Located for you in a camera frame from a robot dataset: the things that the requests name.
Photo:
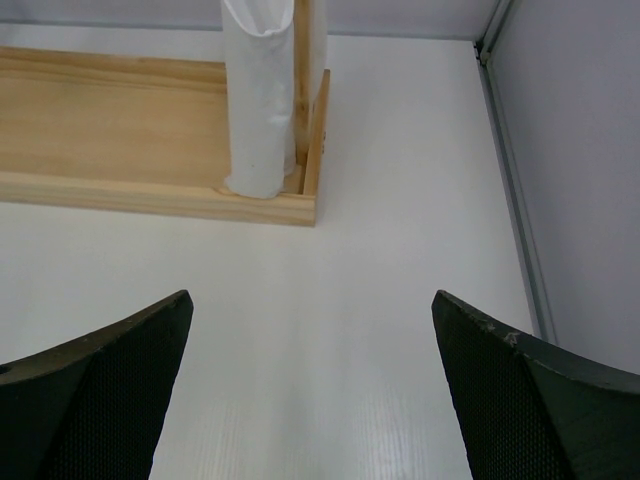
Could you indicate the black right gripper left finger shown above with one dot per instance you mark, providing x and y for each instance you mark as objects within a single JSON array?
[{"x": 94, "y": 407}]

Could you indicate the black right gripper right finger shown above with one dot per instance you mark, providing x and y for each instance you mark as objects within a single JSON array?
[{"x": 530, "y": 410}]

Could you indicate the wooden clothes rack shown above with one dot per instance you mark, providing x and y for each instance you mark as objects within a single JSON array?
[{"x": 136, "y": 134}]

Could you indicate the white hanging cloth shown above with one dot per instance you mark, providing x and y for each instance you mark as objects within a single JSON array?
[{"x": 275, "y": 57}]

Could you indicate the grey enclosure corner post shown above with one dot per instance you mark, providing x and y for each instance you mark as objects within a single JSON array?
[{"x": 486, "y": 47}]

